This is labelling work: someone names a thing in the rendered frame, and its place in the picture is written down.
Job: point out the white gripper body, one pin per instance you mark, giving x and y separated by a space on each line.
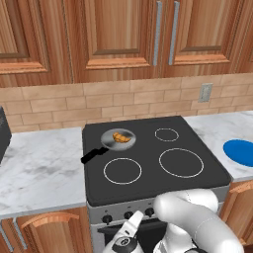
134 222

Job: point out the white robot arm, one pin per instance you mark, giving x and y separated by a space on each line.
194 217

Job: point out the black stove knob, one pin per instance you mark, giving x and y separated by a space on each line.
150 211
128 215
107 219

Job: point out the black and grey stove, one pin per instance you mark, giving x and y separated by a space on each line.
148 158

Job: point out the golden brown croissant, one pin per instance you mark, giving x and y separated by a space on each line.
121 138

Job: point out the black oven door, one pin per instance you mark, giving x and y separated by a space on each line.
151 237

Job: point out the wooden base cupboard front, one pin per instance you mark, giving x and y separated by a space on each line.
66 237
238 210

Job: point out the blue round plate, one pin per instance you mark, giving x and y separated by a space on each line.
240 152

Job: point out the dark grey appliance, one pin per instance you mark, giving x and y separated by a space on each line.
4 135

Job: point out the grey wall outlet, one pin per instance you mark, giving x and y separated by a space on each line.
205 92

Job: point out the wooden wall cupboard door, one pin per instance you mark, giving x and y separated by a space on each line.
29 36
115 33
210 33

